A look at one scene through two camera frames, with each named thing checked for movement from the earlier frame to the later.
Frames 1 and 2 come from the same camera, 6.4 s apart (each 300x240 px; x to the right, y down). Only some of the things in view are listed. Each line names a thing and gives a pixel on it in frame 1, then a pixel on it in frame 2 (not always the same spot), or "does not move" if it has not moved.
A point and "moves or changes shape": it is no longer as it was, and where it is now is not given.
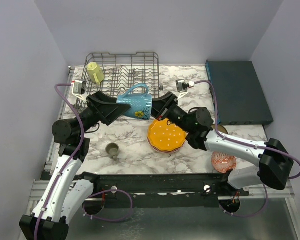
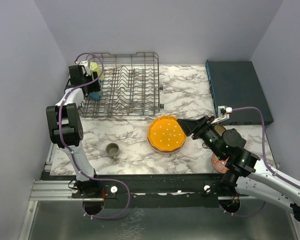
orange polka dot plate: x=164 y=135 does not move
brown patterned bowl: x=221 y=128 does not move
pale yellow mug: x=95 y=73 does not move
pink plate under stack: x=165 y=151 does not move
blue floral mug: x=141 y=105 moves or changes shape
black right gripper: x=164 y=104 → x=189 y=126
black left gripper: x=110 y=111 → x=95 y=86
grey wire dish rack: x=121 y=74 does not move
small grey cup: x=112 y=149 does not move
